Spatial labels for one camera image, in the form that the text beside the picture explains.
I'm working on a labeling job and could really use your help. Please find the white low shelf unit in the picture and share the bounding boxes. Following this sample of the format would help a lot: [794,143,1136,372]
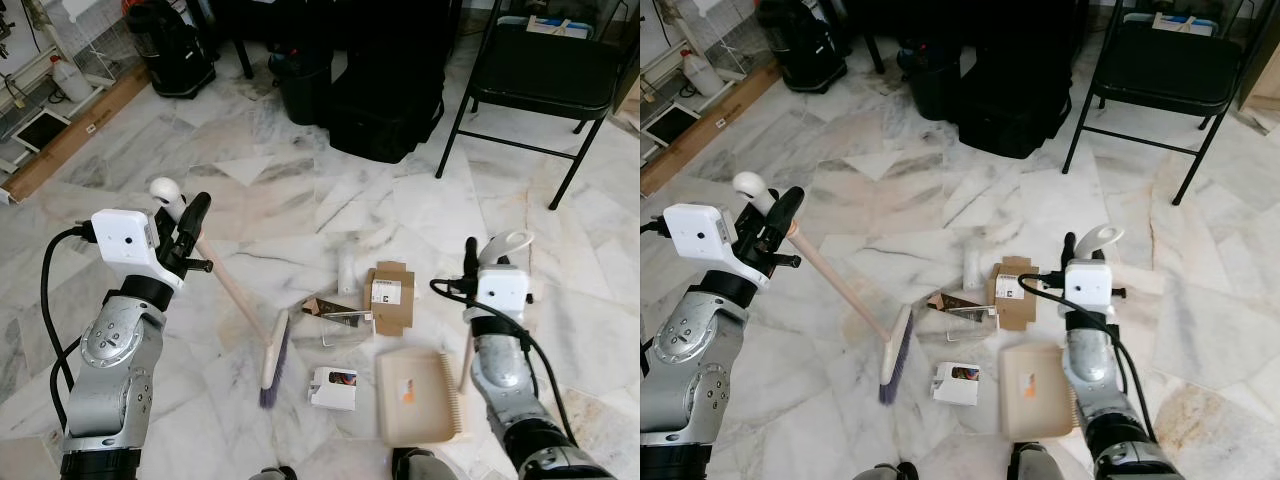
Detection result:
[640,0,771,151]
[0,0,141,179]

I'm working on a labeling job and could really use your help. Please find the wooden broom with purple bristles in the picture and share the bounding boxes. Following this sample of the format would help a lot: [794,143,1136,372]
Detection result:
[149,177,292,410]
[732,171,915,407]

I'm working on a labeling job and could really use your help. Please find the white framed dark tablet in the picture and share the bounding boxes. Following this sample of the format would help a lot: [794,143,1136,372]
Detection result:
[15,108,73,154]
[648,102,703,147]

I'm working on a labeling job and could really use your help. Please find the flattened brown cardboard box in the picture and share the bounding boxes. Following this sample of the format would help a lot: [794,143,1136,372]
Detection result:
[985,256,1041,332]
[363,261,417,338]

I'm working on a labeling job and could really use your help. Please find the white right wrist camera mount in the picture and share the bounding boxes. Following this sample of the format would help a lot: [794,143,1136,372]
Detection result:
[1063,260,1117,319]
[476,264,532,323]

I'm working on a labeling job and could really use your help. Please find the small white printed box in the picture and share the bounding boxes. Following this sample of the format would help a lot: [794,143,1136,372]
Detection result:
[307,366,360,412]
[931,361,982,407]

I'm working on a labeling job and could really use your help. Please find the large black bag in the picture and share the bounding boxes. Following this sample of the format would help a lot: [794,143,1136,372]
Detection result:
[328,35,447,165]
[955,30,1073,161]

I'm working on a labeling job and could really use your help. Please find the black right robot foot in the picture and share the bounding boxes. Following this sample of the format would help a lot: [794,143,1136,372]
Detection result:
[1010,442,1063,480]
[391,447,443,480]

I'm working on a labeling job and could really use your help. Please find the long wooden plank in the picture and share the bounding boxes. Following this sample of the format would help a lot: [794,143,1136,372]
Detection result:
[0,65,153,204]
[640,62,783,197]

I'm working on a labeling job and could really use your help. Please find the black folding chair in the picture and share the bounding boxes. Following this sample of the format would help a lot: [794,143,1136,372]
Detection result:
[435,0,641,212]
[1060,0,1263,207]

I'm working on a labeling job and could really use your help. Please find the beige dustpan with white handle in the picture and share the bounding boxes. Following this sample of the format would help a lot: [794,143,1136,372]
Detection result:
[1000,224,1125,442]
[375,231,535,448]

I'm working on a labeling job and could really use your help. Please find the black vacuum cleaner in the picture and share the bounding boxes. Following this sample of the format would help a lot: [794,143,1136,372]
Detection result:
[124,0,217,100]
[757,0,849,95]

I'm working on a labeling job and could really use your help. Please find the clear plastic package brown insert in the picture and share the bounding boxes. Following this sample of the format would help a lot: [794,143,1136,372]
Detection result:
[925,291,1001,346]
[300,296,374,351]

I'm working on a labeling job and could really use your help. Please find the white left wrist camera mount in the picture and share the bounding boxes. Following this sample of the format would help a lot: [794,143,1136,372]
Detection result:
[663,203,767,287]
[92,208,187,293]

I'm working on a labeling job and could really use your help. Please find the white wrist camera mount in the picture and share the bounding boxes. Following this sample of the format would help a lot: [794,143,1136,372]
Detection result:
[1063,260,1117,319]
[476,264,532,323]
[663,203,767,287]
[92,208,187,293]

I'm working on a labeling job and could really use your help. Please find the black waste bin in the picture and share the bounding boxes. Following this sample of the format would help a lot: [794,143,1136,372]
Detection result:
[897,45,963,123]
[268,50,334,127]

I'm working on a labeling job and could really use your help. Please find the white plastic jug red cap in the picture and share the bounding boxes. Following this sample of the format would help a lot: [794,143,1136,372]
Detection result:
[680,50,726,98]
[50,55,97,104]

